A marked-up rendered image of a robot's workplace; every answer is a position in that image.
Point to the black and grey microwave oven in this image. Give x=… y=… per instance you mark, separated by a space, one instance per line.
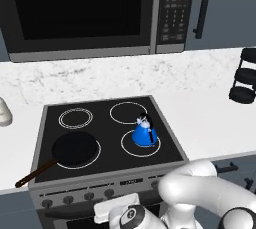
x=80 y=9

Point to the black frying pan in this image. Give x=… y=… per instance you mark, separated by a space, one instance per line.
x=76 y=148

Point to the black stove knob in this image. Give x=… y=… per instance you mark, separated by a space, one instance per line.
x=47 y=203
x=109 y=193
x=155 y=184
x=89 y=196
x=68 y=200

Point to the grey drawer front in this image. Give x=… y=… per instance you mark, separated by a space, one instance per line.
x=241 y=173

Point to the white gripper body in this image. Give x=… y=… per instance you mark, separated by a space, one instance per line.
x=111 y=204

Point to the white ceramic jar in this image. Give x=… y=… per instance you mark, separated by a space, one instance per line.
x=4 y=114

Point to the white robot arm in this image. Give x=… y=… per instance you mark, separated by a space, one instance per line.
x=206 y=189

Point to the grey lower cupboard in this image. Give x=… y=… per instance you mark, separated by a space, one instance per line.
x=16 y=211

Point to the blue kettle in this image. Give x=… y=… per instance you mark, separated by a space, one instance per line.
x=144 y=135

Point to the grey cupboard door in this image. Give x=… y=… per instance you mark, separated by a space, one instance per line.
x=230 y=9

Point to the black and grey stove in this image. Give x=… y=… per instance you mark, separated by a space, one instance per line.
x=110 y=133

